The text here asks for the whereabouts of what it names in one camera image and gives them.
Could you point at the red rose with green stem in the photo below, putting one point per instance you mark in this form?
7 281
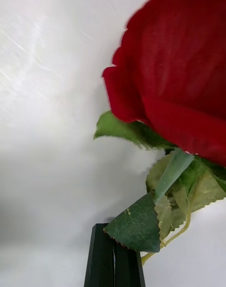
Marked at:
179 75

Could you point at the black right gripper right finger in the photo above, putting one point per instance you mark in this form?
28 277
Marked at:
128 268

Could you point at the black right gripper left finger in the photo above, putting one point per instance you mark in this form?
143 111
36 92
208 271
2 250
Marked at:
100 261

